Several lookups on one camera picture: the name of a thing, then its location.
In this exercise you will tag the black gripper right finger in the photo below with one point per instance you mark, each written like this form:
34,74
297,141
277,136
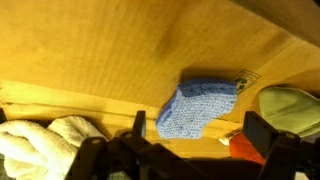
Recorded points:
285,153

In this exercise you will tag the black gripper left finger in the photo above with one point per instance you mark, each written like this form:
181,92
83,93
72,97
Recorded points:
99,159

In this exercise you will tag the orange carrot plush green leaves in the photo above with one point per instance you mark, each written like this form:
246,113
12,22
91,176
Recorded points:
286,109

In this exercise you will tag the large white towel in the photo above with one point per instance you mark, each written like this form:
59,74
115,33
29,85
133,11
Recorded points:
32,152

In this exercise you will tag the blue sponge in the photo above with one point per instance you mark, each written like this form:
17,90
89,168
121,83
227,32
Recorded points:
194,104

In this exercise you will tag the large cardboard box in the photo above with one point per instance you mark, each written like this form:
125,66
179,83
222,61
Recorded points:
108,59

